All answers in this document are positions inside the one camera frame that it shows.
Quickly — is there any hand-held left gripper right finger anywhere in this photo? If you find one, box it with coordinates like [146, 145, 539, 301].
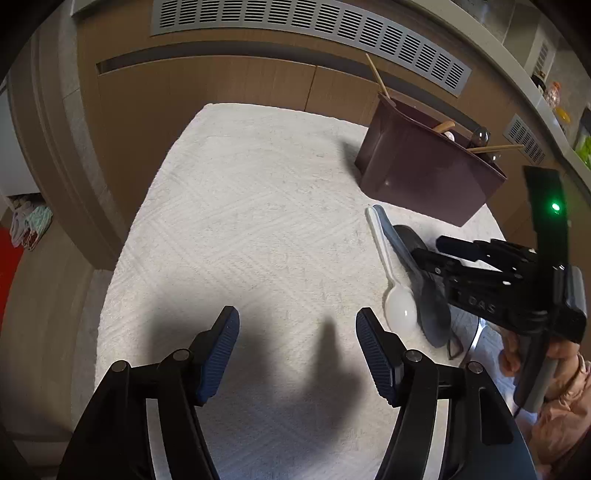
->
[355, 308, 539, 480]

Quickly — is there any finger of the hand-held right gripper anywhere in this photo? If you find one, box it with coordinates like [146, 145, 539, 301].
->
[436, 235, 537, 267]
[410, 248, 509, 297]

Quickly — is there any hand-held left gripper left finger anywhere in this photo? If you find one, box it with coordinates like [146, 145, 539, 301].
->
[58, 305, 241, 480]

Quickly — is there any black ladle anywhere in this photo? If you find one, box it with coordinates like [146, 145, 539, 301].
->
[392, 224, 445, 297]

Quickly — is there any white spoon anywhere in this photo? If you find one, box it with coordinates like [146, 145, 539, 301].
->
[366, 206, 417, 332]

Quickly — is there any wooden chopstick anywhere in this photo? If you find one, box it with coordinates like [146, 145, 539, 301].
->
[366, 54, 392, 100]
[468, 144, 525, 154]

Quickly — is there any maroon plastic utensil container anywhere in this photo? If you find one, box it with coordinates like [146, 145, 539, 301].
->
[355, 91, 509, 227]

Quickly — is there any person's right forearm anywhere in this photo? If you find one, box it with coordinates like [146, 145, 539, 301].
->
[526, 340, 591, 480]

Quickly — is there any person's right hand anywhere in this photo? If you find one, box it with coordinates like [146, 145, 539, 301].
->
[500, 324, 524, 378]

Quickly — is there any short grey vent grille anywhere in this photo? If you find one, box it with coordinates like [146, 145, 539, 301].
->
[503, 114, 546, 165]

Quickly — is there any white textured towel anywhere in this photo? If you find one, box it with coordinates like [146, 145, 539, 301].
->
[95, 104, 509, 480]

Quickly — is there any red floor mat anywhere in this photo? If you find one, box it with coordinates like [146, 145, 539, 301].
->
[0, 226, 29, 326]

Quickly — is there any pile of slippers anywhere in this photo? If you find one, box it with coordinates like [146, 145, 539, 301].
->
[9, 196, 54, 251]

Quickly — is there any long grey vent grille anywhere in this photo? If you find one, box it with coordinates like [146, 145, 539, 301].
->
[150, 0, 474, 98]

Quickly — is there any wooden kitchen cabinet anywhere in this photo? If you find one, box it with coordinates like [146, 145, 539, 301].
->
[9, 0, 591, 278]

